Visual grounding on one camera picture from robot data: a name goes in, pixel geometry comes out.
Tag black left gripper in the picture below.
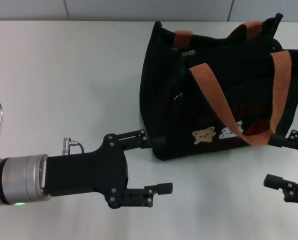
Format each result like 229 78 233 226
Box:
45 129 174 209

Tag black food bag orange straps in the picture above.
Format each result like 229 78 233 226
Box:
138 12 298 161

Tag left gripper connector cable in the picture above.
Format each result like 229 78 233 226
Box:
61 136 85 157

